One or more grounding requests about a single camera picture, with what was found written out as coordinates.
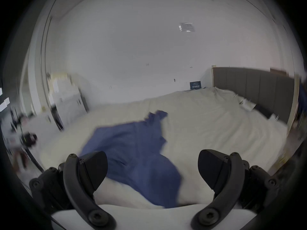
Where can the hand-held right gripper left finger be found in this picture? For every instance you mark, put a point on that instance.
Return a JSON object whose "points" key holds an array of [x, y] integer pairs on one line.
{"points": [[79, 181]]}

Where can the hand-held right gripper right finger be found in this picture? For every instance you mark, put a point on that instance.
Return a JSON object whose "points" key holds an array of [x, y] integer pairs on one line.
{"points": [[225, 176]]}

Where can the dark blue shirt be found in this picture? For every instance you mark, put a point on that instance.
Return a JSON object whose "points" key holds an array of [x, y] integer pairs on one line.
{"points": [[141, 157]]}

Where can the bed with beige sheet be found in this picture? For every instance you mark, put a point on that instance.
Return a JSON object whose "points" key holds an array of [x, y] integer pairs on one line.
{"points": [[203, 123]]}

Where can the white cabinet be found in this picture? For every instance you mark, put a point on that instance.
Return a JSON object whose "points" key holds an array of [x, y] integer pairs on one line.
{"points": [[66, 97]]}

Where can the grey padded headboard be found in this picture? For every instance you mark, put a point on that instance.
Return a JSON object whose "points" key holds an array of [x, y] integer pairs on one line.
{"points": [[254, 87]]}

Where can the small dark blue box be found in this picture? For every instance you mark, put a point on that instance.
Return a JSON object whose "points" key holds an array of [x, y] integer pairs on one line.
{"points": [[196, 85]]}

